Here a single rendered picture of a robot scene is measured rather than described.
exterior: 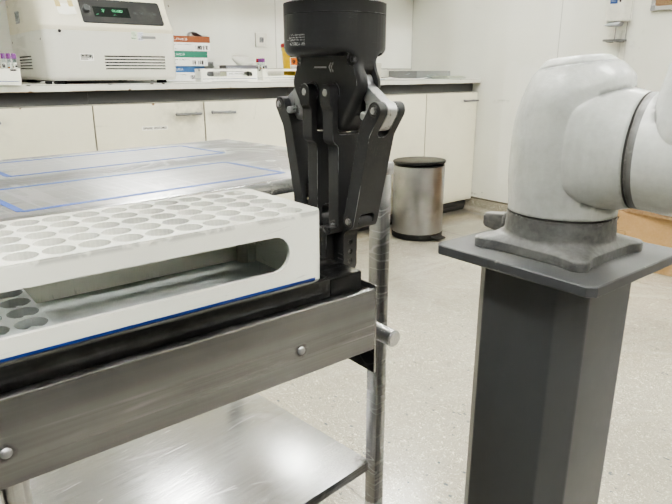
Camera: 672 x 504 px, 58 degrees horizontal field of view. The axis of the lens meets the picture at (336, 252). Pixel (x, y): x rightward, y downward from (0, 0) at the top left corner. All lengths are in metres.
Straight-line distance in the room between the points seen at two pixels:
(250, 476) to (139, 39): 2.14
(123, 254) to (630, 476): 1.52
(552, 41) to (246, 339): 3.71
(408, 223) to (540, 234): 2.64
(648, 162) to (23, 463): 0.71
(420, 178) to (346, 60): 3.01
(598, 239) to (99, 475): 0.90
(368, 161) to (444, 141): 3.66
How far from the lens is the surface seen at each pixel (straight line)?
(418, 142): 3.90
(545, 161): 0.86
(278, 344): 0.39
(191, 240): 0.36
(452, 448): 1.69
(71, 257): 0.34
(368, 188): 0.44
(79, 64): 2.78
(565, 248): 0.88
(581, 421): 0.99
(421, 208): 3.48
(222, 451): 1.19
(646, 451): 1.84
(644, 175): 0.83
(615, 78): 0.87
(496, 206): 4.26
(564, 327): 0.89
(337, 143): 0.45
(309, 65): 0.48
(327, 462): 1.14
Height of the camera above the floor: 0.96
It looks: 17 degrees down
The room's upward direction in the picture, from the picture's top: straight up
